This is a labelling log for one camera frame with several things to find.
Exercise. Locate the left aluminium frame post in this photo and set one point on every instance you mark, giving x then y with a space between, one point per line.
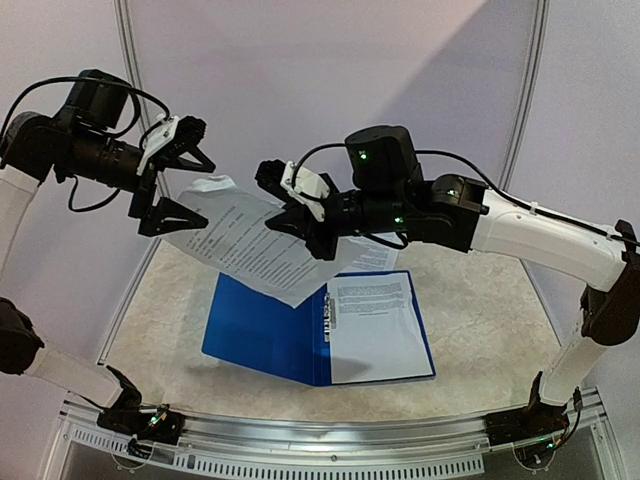
124 21

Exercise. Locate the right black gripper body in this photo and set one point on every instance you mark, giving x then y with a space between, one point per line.
323 229

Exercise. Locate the aluminium front rail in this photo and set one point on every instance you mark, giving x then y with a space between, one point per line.
222 447

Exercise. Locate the metal folder clip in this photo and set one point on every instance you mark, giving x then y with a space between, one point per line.
329 316

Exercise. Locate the printed paper sheet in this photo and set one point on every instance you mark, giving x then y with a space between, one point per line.
237 242
374 257
376 332

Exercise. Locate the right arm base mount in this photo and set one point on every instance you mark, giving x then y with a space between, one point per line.
535 420

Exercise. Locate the blue plastic folder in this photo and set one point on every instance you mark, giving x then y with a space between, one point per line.
259 332

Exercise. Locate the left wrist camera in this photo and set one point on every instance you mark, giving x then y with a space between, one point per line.
172 138

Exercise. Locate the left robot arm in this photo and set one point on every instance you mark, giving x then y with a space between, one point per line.
98 127

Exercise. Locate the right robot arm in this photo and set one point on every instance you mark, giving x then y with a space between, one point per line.
391 195

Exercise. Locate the aluminium frame post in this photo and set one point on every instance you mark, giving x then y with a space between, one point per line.
124 21
532 62

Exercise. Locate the right aluminium frame post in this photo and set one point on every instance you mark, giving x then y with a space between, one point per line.
532 62

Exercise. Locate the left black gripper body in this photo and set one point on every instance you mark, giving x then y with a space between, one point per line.
144 194

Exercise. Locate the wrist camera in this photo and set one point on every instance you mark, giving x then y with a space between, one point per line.
172 138
286 182

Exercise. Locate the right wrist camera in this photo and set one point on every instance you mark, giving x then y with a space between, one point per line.
286 182

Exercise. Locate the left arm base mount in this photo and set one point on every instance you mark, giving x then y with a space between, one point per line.
128 416

